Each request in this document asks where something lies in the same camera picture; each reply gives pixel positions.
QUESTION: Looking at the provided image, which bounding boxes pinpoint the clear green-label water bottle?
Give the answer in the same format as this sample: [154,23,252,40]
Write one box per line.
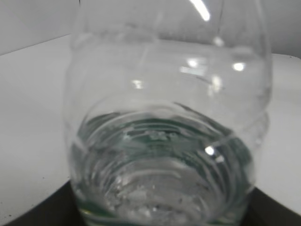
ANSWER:
[63,0,272,226]

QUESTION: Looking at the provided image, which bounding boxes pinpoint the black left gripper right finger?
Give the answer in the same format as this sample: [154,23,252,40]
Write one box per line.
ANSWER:
[246,188,301,226]

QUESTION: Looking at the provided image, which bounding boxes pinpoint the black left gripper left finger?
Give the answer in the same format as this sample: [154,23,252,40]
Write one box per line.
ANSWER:
[6,182,81,226]

